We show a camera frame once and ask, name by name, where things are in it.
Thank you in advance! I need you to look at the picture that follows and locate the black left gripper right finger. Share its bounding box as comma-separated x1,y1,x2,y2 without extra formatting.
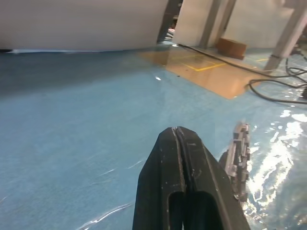
177,126,250,230

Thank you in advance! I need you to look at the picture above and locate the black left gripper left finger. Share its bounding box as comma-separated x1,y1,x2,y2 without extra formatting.
132,126,186,230

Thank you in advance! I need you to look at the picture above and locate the grey finned motor end cap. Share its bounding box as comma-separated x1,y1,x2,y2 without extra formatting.
219,122,251,202

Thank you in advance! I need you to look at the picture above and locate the blue plastic table cover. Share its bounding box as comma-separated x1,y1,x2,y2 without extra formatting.
0,39,307,230

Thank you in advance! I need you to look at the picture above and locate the brown block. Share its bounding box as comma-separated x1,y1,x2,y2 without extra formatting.
216,37,248,60

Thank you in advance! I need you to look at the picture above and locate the white upright panel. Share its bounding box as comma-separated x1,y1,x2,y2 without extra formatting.
172,0,231,47
224,0,297,47

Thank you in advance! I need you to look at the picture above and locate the white foam sheet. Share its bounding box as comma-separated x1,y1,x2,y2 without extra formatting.
0,0,170,54

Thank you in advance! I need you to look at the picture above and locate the looped black power cable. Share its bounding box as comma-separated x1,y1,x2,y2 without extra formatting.
248,78,307,105

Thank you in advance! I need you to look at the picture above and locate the long black cable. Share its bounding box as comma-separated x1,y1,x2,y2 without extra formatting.
176,43,307,80

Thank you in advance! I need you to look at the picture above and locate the dark grey upright post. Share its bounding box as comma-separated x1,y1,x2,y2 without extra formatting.
155,0,184,44

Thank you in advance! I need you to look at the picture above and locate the grey metal frame post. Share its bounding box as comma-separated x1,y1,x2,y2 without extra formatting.
199,0,237,47
263,0,307,71

